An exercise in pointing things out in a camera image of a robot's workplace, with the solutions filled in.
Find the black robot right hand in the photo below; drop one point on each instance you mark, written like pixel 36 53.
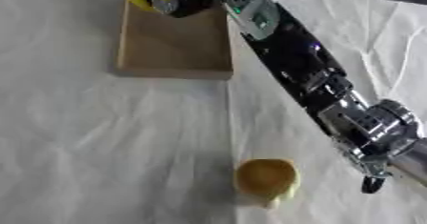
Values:
pixel 180 3

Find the silver and black robot right arm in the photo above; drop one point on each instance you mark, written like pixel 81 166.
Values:
pixel 300 56

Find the tan cardboard box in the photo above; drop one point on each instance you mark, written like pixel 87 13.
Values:
pixel 175 40

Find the yellow round toy fruit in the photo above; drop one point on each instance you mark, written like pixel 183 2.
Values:
pixel 267 180

